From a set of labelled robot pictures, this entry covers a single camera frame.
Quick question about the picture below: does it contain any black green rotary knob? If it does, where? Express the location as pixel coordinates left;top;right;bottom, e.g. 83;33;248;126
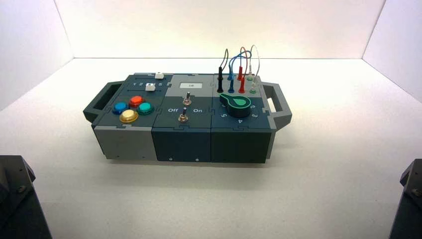
219;93;252;119

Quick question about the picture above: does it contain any dark teal grey control box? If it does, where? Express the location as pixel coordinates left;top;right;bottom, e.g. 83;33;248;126
83;72;293;164

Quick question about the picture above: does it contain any green round push button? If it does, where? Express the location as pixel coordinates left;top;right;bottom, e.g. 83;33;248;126
136;102;155;116

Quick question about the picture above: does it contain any red round push button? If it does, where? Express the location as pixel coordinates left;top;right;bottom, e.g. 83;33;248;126
128;96;145;109

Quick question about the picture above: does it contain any yellow round push button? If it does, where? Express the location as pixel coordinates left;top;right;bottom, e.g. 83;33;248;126
119;109;139;124

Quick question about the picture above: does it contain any blue round push button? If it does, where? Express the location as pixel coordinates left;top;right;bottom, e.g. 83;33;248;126
112;102;129;116

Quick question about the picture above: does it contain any blue banana plug cable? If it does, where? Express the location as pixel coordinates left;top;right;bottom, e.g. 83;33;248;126
227;54;248;94

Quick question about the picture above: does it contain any black banana plug cable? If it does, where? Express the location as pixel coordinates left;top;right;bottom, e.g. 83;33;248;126
216;48;229;94

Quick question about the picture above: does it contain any red banana plug cable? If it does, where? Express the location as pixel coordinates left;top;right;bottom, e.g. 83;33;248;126
237;46;250;94

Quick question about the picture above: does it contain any white banana plug cable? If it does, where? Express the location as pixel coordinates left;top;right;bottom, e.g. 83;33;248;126
247;44;261;94

